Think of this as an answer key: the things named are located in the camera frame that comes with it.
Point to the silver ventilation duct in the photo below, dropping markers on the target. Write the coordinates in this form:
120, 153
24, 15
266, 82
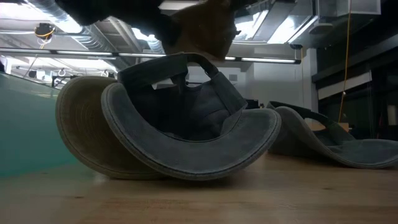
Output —
93, 34

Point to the grey baseball cap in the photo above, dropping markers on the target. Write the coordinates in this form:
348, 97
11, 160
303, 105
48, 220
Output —
298, 137
192, 155

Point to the teal plastic tray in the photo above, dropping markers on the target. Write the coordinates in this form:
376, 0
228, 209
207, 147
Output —
28, 130

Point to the long ceiling light bar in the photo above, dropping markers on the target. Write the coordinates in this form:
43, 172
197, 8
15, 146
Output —
140, 55

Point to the rectangular ceiling light panel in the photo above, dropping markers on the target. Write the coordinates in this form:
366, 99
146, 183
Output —
280, 28

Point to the beige baseball cap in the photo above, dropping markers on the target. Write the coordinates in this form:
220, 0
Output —
84, 124
205, 31

